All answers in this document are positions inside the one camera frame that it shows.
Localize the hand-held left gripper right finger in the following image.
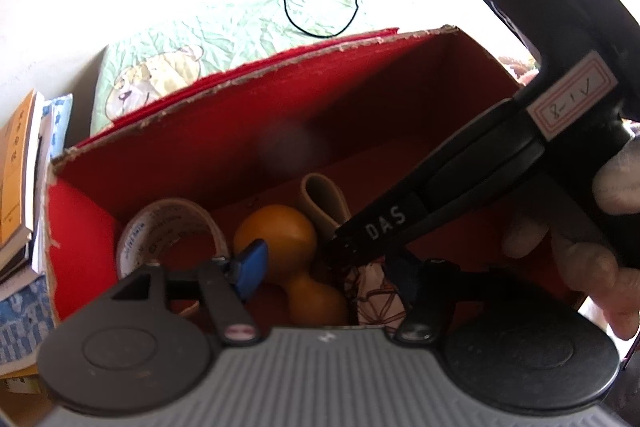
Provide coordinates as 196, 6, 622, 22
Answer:
387, 251, 576, 348

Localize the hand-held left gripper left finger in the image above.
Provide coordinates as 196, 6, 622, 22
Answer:
107, 239, 271, 348

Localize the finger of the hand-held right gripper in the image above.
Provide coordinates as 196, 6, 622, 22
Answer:
324, 224, 396, 275

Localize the brown gourd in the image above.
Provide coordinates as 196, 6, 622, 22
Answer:
232, 204, 351, 327

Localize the printed tape roll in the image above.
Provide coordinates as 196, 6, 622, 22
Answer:
116, 199, 231, 318

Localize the red cardboard box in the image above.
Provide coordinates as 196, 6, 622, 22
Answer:
42, 25, 591, 328

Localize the person's right hand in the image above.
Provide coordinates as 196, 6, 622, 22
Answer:
502, 142, 640, 341

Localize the blue and white book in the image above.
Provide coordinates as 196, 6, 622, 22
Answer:
30, 94, 74, 277

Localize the blue patterned book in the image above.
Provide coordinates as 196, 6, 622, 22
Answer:
0, 274, 57, 366

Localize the printed bed sheet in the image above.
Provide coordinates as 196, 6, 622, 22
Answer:
90, 0, 501, 135

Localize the orange book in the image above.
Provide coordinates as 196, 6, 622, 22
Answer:
0, 89, 46, 260

